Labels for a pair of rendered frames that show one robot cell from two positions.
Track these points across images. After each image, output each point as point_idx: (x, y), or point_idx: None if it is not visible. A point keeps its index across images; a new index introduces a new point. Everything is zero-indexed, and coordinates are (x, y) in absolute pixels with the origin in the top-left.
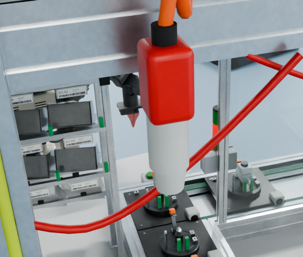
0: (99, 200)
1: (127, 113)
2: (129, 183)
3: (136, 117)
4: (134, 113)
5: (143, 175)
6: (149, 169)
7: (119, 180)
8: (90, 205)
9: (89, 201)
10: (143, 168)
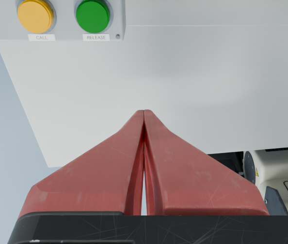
0: (247, 19)
1: (281, 239)
2: (151, 69)
3: (87, 159)
4: (122, 215)
5: (118, 28)
6: (91, 107)
7: (172, 88)
8: (278, 4)
9: (273, 23)
10: (104, 116)
